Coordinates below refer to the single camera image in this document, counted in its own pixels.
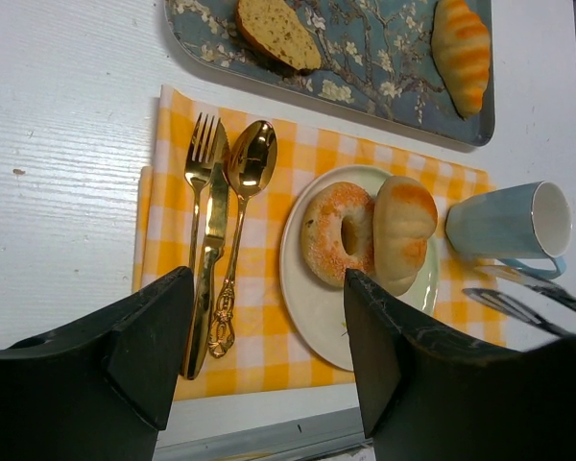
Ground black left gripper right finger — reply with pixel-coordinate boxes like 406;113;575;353
344;269;576;460

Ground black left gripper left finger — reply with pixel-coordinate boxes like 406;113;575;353
0;266;194;460

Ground metal serving tongs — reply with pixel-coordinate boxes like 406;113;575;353
462;265;576;337

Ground knotted bread roll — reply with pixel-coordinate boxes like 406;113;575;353
372;176;438;296

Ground sugared bagel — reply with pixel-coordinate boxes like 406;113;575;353
300;182;374;288

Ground bread slice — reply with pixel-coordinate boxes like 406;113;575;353
235;0;322;71

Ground gold knife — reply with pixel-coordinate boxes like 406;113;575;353
181;118;228;380

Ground cream and green plate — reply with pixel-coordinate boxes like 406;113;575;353
279;165;439;370

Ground yellow checkered cloth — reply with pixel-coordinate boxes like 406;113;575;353
132;85;492;400

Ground light blue mug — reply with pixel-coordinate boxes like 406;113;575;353
445;182;572;279

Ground gold fork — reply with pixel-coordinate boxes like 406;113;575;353
184;113;216;272

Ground gold spoon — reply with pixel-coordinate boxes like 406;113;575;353
208;120;277;358

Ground blue floral serving tray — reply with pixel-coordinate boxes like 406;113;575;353
164;1;495;147

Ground striped croissant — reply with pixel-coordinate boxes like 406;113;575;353
431;0;492;119

